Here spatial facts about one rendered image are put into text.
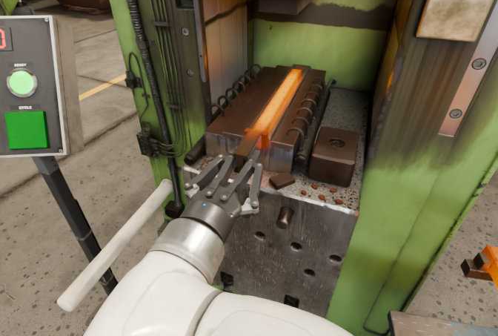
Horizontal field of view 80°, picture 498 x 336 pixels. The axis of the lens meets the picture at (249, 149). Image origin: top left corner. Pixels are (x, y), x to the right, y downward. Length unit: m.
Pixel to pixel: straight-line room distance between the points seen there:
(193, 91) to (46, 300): 1.25
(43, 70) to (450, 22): 0.75
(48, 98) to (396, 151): 0.75
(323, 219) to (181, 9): 0.55
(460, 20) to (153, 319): 0.60
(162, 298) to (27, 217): 1.88
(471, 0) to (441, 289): 1.38
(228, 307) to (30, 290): 1.55
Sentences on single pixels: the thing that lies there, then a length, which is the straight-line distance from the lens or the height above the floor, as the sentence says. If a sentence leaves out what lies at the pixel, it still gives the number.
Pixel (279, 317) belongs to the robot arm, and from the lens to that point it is 0.31.
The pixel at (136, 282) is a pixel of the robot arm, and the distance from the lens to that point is 0.36.
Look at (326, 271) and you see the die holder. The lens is 0.75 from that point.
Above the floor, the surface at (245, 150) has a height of 1.02.
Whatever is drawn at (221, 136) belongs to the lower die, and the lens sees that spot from 0.64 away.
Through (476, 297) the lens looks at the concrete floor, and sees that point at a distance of 1.82.
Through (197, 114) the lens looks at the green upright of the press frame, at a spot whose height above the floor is 0.93.
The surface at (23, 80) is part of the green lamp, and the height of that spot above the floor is 1.09.
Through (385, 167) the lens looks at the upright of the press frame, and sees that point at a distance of 0.77.
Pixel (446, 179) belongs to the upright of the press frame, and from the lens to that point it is 0.81.
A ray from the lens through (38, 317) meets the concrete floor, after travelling 1.72.
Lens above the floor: 1.33
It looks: 36 degrees down
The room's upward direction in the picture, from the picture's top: straight up
